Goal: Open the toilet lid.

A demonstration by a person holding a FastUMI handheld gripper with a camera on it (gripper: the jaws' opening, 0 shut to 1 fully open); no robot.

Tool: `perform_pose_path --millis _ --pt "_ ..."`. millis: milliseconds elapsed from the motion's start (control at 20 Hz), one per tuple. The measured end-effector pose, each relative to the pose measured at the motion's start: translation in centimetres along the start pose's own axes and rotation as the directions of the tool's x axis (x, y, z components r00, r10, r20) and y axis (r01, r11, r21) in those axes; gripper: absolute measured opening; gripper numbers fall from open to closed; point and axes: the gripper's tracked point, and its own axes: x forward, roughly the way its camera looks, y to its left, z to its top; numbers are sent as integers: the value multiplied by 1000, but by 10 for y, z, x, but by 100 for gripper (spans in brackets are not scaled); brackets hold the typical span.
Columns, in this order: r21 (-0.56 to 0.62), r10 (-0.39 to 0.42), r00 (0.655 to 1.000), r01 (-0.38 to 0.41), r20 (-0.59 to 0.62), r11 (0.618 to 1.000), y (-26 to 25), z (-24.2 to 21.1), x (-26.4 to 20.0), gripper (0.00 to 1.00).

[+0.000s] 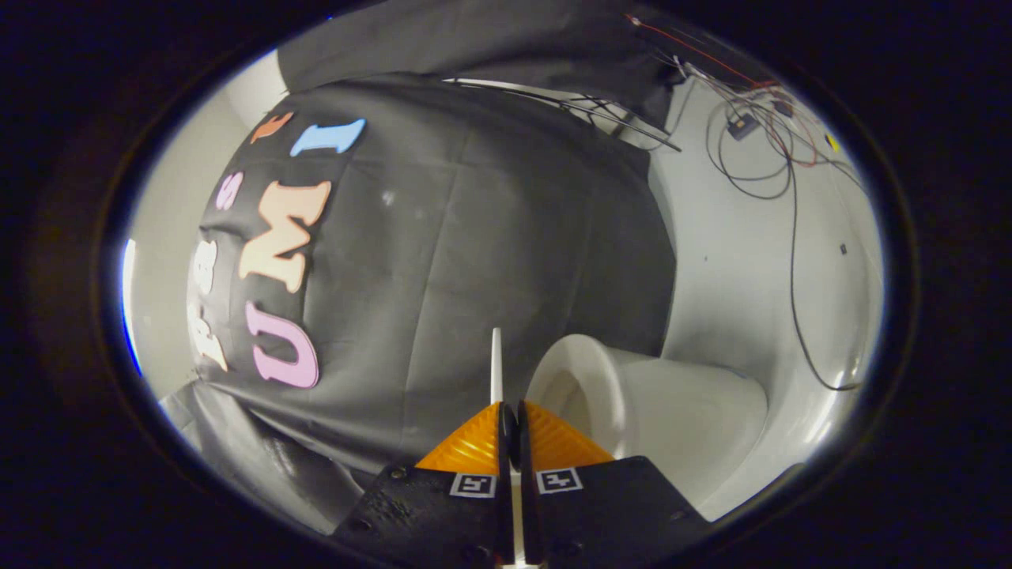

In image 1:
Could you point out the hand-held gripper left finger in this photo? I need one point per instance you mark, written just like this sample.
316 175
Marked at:
443 514

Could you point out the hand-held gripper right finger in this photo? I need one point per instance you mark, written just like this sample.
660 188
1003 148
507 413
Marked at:
601 514

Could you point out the white toilet with tank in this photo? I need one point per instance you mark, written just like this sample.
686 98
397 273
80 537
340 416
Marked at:
680 419

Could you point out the black backdrop cloth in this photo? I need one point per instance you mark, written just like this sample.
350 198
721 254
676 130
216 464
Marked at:
474 261

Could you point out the black tripod light stand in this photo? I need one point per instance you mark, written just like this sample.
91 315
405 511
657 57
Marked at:
585 107

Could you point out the small black floor box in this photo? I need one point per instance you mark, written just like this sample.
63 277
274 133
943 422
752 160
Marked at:
742 126

